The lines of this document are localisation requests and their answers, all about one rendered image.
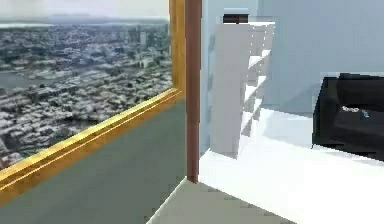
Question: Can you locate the dark box on shelf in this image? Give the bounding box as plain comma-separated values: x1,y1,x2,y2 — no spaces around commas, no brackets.
222,13,250,25

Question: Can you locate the gold framed window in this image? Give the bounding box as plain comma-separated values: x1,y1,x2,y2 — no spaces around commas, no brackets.
0,0,186,205

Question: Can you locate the black sofa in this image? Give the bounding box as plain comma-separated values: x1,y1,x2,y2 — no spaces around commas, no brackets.
312,72,384,162

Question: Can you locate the brown door frame post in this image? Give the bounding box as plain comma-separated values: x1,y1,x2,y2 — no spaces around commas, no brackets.
184,0,203,184

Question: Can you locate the white shelf unit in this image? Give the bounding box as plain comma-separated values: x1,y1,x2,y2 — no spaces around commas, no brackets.
210,21,276,160

